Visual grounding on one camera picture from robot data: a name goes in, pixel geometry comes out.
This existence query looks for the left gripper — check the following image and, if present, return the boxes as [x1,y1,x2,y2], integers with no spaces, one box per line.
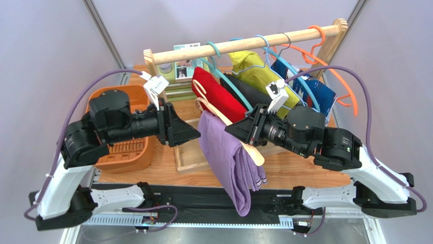
[106,98,202,148]

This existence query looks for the beige wooden hanger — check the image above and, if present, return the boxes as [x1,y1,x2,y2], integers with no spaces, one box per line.
[192,80,265,166]

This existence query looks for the purple trousers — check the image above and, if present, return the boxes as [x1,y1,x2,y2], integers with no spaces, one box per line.
[198,111,268,217]

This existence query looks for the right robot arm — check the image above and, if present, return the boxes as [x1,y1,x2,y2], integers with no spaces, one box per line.
[225,105,417,219]

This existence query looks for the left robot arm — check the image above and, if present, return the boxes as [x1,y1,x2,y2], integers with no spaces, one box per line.
[29,89,200,231]

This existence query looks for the blue plastic hanger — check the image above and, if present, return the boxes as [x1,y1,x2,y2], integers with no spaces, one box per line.
[263,47,321,112]

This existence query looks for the teal plastic hanger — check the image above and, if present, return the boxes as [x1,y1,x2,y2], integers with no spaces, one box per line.
[198,56,253,115]

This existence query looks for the orange plastic hanger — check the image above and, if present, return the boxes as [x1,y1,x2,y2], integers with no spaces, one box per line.
[277,25,358,117]

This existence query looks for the black garment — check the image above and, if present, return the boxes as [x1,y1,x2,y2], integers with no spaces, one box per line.
[220,74,272,110]

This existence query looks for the wooden clothes rack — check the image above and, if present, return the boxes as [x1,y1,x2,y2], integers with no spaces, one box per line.
[143,18,349,175]

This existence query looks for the red garment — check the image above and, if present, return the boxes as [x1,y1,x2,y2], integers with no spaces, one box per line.
[192,67,246,123]

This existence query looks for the green box with jar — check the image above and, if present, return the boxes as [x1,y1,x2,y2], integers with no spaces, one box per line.
[157,59,209,102]

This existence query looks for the yellow-green garment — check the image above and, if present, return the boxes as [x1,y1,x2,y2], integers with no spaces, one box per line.
[227,50,302,119]

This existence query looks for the orange plastic basket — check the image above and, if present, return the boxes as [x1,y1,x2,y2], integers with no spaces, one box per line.
[86,84,153,174]

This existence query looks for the blue patterned garment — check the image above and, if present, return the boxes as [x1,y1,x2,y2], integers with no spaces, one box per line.
[271,60,337,125]

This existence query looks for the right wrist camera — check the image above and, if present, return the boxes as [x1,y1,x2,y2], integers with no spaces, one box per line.
[265,79,289,113]

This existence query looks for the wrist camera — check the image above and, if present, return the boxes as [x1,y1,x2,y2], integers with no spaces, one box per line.
[265,79,289,113]
[140,71,169,111]

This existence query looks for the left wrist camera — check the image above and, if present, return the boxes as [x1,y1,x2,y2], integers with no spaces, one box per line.
[140,71,169,111]

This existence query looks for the light blue wire hanger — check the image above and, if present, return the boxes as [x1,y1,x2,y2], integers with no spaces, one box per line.
[225,34,305,112]

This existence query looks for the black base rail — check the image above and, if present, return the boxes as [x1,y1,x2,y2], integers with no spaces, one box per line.
[121,183,325,234]

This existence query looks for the black wire hanger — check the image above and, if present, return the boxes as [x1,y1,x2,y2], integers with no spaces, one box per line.
[276,32,292,58]

